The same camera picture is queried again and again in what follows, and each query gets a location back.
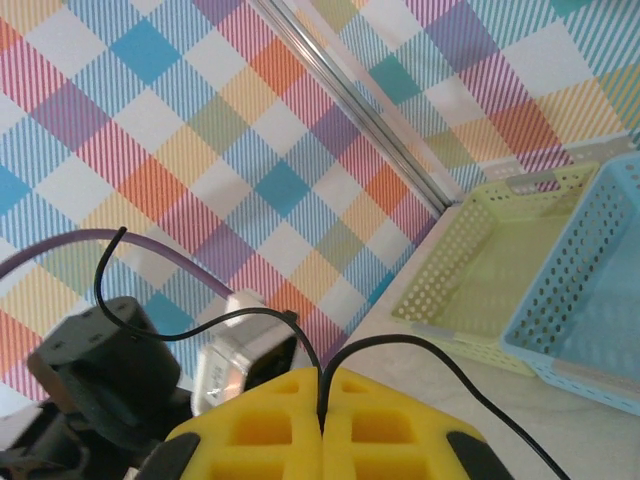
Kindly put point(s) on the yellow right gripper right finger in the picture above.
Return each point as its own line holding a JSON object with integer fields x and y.
{"x": 340, "y": 450}

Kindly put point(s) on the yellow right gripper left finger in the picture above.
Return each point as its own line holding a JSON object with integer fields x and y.
{"x": 300, "y": 450}

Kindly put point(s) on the green plastic basket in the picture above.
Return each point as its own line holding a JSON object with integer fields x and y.
{"x": 500, "y": 270}

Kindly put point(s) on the blue plastic basket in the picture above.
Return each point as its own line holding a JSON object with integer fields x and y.
{"x": 600, "y": 310}

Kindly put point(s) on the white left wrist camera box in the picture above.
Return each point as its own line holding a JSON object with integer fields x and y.
{"x": 225, "y": 360}

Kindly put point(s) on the aluminium left frame post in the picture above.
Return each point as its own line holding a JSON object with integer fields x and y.
{"x": 350, "y": 95}

